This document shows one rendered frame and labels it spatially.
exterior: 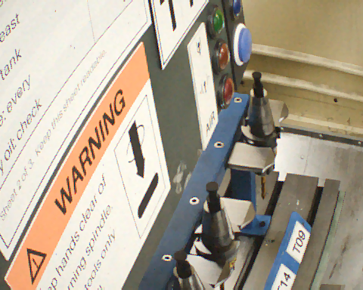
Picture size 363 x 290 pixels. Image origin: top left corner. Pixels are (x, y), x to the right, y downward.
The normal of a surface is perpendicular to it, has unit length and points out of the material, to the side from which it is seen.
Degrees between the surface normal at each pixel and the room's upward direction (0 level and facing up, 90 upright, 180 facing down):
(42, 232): 90
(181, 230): 0
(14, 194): 90
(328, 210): 0
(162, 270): 0
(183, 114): 90
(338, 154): 25
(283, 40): 90
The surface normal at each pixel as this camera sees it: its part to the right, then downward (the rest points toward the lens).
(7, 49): 0.93, 0.14
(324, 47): -0.33, 0.68
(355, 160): -0.25, -0.38
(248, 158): -0.12, -0.72
